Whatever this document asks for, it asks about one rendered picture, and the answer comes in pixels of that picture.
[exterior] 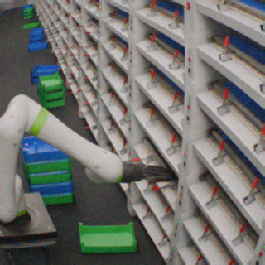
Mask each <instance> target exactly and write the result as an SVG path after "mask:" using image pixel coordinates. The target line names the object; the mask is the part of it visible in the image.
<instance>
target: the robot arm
mask: <svg viewBox="0 0 265 265"><path fill-rule="evenodd" d="M25 131H26V132H27V133H29V134H31V135H32V136H34V137H36V138H38V139H40V140H41V141H43V142H44V143H47V144H50V145H51V146H53V147H55V148H57V149H58V150H60V151H62V152H63V153H64V154H66V155H67V156H69V157H71V158H73V159H74V160H76V161H78V162H79V163H81V164H82V165H84V166H86V169H85V172H86V175H87V177H88V178H89V179H90V180H91V181H92V182H93V183H95V184H103V183H107V182H120V183H132V182H140V181H141V180H147V181H148V180H149V181H150V182H151V183H155V182H171V180H179V178H178V177H177V175H176V174H175V172H174V171H173V170H172V169H171V168H168V167H167V166H166V168H165V167H164V166H156V165H148V164H145V163H143V164H136V163H133V162H130V160H131V159H128V161H122V160H121V159H120V157H118V156H117V155H115V154H113V153H111V152H108V151H106V150H104V149H103V148H101V147H98V146H96V145H95V144H93V143H92V142H90V141H88V140H85V139H83V138H82V137H81V136H80V135H78V134H76V133H75V132H74V131H72V130H71V129H70V128H68V127H66V126H65V125H64V124H63V123H62V122H61V121H60V120H59V119H57V118H55V117H54V115H52V114H51V113H49V112H48V111H47V110H46V109H45V108H43V107H42V106H40V105H39V104H38V103H36V101H33V100H32V99H30V98H28V96H25V95H22V94H19V95H17V96H15V97H14V98H13V99H12V100H11V102H10V103H9V106H8V107H7V111H6V112H5V114H4V115H3V116H2V117H1V118H0V221H2V223H3V226H8V224H10V225H12V226H15V227H23V226H26V225H28V224H29V223H30V221H31V215H30V214H29V212H28V211H27V208H26V206H27V203H26V200H25V196H24V190H23V186H22V180H21V178H20V177H19V176H18V175H17V174H16V171H17V160H18V154H19V152H20V147H21V143H22V138H23V135H24V132H25ZM167 168H168V169H167Z"/></svg>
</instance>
